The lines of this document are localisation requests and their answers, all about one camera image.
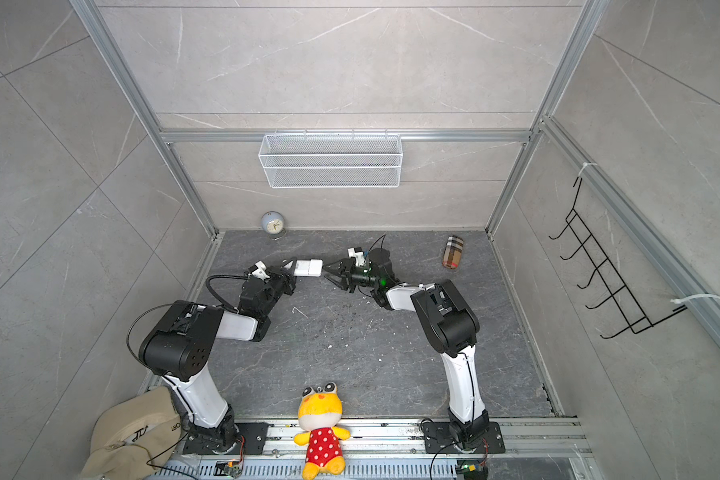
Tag black wall hook rack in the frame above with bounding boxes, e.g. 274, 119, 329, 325
548, 178, 688, 340

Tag plaid cylindrical can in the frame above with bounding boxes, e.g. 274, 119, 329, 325
442, 235, 464, 269

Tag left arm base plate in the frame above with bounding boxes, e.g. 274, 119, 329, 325
182, 422, 269, 455

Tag aluminium rail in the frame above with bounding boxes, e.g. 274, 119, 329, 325
237, 417, 593, 459

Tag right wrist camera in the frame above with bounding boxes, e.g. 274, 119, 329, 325
348, 247, 367, 268

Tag small round clock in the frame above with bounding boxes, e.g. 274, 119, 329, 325
261, 211, 285, 238

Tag white wire mesh basket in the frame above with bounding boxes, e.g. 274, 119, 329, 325
258, 133, 404, 189

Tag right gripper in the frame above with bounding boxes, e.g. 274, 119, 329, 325
324, 258, 382, 294

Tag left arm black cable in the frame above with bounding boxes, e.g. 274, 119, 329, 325
205, 274, 247, 313

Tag yellow frog plush toy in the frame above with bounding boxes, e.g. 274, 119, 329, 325
293, 382, 351, 480

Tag beige cap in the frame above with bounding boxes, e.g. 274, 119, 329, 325
81, 387, 183, 479

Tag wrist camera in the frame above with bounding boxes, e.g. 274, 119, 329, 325
348, 247, 367, 268
249, 261, 270, 281

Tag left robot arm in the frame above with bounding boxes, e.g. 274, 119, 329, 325
135, 258, 297, 452

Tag white remote control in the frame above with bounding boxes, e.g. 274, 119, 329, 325
293, 259, 323, 277

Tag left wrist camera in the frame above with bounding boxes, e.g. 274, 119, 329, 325
249, 261, 270, 281

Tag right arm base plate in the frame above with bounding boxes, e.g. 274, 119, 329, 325
419, 419, 506, 455

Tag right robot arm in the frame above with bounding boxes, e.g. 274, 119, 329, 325
323, 247, 490, 446

